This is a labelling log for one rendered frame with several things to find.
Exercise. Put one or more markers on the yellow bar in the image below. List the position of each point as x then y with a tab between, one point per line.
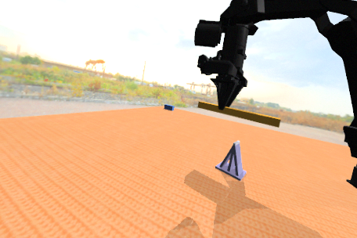
260	118

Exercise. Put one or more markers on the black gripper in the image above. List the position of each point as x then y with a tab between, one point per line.
230	79

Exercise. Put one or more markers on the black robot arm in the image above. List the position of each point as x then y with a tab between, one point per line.
239	19

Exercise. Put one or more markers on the blue rectangular block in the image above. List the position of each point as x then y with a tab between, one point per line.
168	107

